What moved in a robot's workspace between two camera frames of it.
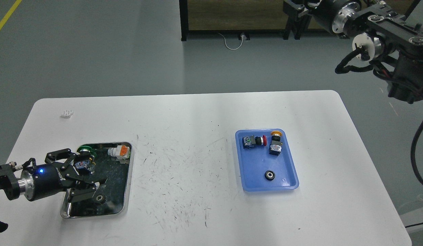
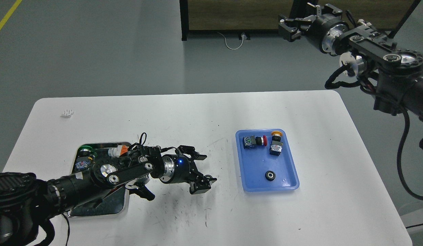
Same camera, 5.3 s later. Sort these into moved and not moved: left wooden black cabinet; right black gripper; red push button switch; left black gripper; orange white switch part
Moved: right black gripper; left black gripper
Not moved: red push button switch; orange white switch part; left wooden black cabinet
